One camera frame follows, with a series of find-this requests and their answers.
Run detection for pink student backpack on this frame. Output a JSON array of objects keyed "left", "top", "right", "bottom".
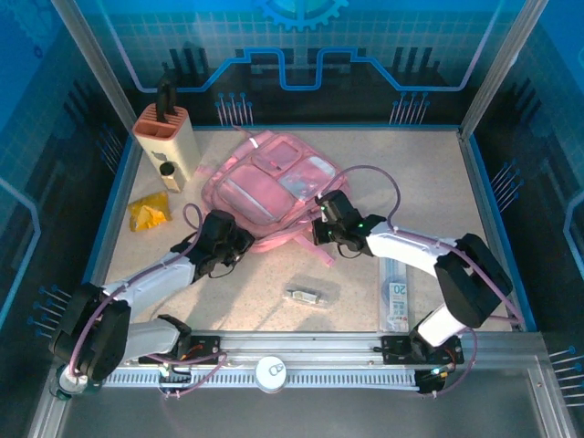
[{"left": 196, "top": 125, "right": 352, "bottom": 269}]

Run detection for clear ruler pack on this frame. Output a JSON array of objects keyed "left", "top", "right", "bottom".
[{"left": 377, "top": 257, "right": 410, "bottom": 333}]

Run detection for small clear plastic bag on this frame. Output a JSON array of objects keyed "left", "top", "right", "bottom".
[{"left": 281, "top": 276, "right": 341, "bottom": 311}]

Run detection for yellow snack bag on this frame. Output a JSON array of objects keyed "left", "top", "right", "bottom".
[{"left": 127, "top": 191, "right": 173, "bottom": 234}]

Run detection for small bottle with black cap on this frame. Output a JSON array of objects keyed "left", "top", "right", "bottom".
[{"left": 158, "top": 162, "right": 187, "bottom": 194}]

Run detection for beige knife block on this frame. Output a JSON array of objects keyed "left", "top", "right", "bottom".
[{"left": 131, "top": 103, "right": 202, "bottom": 182}]

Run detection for white round lid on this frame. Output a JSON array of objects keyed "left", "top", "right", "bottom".
[{"left": 254, "top": 354, "right": 288, "bottom": 392}]

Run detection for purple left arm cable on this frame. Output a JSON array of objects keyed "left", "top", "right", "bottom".
[{"left": 68, "top": 203, "right": 229, "bottom": 402}]

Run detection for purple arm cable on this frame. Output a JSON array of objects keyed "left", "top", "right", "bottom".
[
  {"left": 68, "top": 203, "right": 229, "bottom": 402},
  {"left": 324, "top": 164, "right": 521, "bottom": 399}
]

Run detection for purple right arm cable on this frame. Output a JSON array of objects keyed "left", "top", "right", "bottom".
[{"left": 324, "top": 164, "right": 521, "bottom": 399}]

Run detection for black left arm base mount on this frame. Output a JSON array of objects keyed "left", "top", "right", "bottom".
[{"left": 138, "top": 334, "right": 223, "bottom": 366}]

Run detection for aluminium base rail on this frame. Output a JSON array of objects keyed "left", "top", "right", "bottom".
[{"left": 58, "top": 330, "right": 544, "bottom": 364}]

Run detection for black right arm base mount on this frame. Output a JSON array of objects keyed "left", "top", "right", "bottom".
[{"left": 381, "top": 334, "right": 464, "bottom": 366}]

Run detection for white slotted cable duct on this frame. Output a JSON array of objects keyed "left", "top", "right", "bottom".
[{"left": 102, "top": 367, "right": 419, "bottom": 390}]

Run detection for black handles in block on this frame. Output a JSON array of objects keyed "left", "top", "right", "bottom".
[{"left": 156, "top": 77, "right": 180, "bottom": 124}]

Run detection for aluminium frame post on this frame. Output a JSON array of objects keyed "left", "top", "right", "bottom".
[
  {"left": 458, "top": 0, "right": 551, "bottom": 141},
  {"left": 49, "top": 0, "right": 138, "bottom": 131}
]

